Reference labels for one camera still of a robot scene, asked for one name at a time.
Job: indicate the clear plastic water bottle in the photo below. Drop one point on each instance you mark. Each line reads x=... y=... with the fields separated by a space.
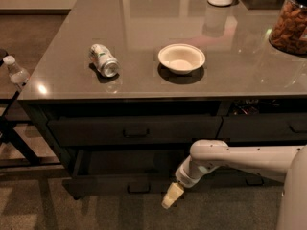
x=19 y=76

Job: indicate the drawer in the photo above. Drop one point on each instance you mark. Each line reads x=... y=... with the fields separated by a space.
x=115 y=172
x=123 y=130
x=227 y=177
x=264 y=128

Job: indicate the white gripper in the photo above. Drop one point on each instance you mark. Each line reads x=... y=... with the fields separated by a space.
x=184 y=177

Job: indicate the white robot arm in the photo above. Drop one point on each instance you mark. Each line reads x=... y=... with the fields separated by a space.
x=286 y=164

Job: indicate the white paper bowl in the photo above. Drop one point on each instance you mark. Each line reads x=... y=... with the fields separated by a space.
x=181 y=58

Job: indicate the dark side table frame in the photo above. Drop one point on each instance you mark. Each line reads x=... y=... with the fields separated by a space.
x=9 y=118

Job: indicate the dark drawer cabinet frame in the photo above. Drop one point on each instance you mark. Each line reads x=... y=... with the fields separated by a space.
x=43 y=111

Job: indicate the glass jar of nuts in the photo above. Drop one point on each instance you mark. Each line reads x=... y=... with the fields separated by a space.
x=289 y=34

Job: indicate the silver soda can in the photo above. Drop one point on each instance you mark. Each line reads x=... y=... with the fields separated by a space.
x=106 y=64

